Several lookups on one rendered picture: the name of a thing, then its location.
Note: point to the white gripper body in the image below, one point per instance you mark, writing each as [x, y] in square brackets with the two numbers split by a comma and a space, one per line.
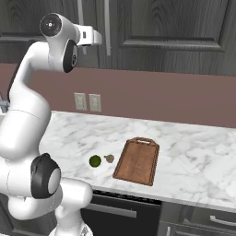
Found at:
[97, 37]

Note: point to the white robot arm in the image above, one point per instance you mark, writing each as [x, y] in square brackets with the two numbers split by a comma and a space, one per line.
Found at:
[24, 123]

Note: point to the dark wood cabinet door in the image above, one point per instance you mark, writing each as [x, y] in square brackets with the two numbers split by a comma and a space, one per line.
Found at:
[18, 18]
[172, 24]

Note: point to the beige garlic bulb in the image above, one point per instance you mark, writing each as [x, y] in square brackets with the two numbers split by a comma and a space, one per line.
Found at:
[109, 158]

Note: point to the green lime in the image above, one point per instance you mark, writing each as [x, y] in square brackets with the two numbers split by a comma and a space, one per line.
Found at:
[95, 161]

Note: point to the brown wooden cutting board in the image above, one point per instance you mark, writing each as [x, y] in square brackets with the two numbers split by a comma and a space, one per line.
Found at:
[137, 161]

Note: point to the dark lower cabinet door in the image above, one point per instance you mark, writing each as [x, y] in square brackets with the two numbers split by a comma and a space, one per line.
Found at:
[190, 233]

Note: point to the black dishwasher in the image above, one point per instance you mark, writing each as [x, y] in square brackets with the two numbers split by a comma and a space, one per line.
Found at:
[123, 221]

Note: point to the dark drawer front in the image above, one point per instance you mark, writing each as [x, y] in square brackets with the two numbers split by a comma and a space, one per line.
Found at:
[196, 215]

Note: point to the white wall outlet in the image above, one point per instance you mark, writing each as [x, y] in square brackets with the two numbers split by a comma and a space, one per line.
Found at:
[80, 101]
[95, 103]

